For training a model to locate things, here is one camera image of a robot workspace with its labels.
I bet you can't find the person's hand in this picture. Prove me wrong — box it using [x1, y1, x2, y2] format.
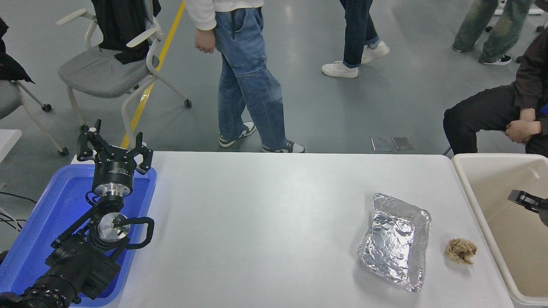
[195, 29, 216, 54]
[505, 120, 542, 144]

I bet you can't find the crumpled tan paper ball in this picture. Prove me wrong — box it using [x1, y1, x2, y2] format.
[444, 238, 477, 265]

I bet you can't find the black garment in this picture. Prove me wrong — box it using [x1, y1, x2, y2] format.
[0, 17, 35, 84]

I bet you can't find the black jacket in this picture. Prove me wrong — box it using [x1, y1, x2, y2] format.
[91, 0, 162, 65]

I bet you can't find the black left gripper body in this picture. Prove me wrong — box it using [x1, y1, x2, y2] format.
[92, 148, 138, 185]

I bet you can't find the thin black floor cable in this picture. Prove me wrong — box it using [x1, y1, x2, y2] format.
[0, 191, 39, 204]

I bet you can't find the person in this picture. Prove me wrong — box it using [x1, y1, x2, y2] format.
[184, 0, 306, 154]
[453, 0, 536, 65]
[443, 28, 548, 158]
[321, 0, 391, 79]

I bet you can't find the large pale bin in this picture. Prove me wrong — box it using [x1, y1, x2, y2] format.
[452, 153, 548, 308]

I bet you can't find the blue plastic tray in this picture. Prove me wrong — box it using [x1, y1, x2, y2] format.
[0, 164, 157, 308]

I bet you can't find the grey chair with castors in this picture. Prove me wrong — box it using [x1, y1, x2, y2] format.
[0, 79, 70, 157]

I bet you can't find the grey chair with white frame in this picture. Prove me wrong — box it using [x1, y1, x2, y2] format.
[56, 0, 193, 148]

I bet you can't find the silver foil tray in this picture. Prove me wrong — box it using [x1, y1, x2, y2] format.
[357, 193, 432, 292]

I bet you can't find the small white table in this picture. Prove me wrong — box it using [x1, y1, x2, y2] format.
[0, 129, 23, 163]

